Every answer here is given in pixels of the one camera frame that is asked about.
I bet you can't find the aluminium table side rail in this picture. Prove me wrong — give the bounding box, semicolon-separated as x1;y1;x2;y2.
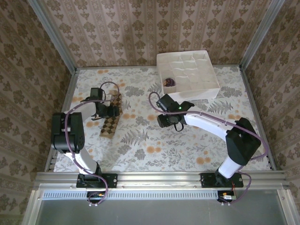
239;66;277;171
44;69;79;173

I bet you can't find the small electronics board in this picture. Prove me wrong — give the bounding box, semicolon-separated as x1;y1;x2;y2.
217;190;237;203
86;191;106;203

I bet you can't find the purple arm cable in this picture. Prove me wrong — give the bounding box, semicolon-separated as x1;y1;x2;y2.
65;81;121;207
149;91;270;207

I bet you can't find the floral tablecloth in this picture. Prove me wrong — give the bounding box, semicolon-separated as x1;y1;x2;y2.
50;67;272;173

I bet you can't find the slotted grey cable duct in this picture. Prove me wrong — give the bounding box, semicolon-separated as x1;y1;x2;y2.
43;190;220;199

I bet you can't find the aluminium frame post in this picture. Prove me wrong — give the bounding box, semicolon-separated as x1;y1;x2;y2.
25;0;78;74
240;0;285;70

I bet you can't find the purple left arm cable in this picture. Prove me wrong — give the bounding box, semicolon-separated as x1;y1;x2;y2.
65;81;121;207

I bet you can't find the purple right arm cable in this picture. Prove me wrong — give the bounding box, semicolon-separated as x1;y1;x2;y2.
149;91;270;207

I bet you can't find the white divided organizer box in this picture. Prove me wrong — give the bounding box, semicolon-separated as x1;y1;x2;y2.
156;49;220;101

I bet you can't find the grey metal panel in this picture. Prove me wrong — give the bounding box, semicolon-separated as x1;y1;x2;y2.
22;188;300;225

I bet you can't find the long aluminium mounting rail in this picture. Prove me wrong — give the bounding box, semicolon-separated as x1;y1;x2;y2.
32;170;290;191

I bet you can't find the purple sock with tan toe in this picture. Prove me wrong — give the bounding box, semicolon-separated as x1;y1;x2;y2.
163;77;177;87

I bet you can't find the brown argyle sock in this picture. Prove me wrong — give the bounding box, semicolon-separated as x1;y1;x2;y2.
99;90;123;139

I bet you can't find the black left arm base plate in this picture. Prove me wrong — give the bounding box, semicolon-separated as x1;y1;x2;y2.
76;172;118;188

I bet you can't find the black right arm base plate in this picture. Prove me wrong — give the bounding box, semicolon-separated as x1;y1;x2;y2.
201;172;244;188

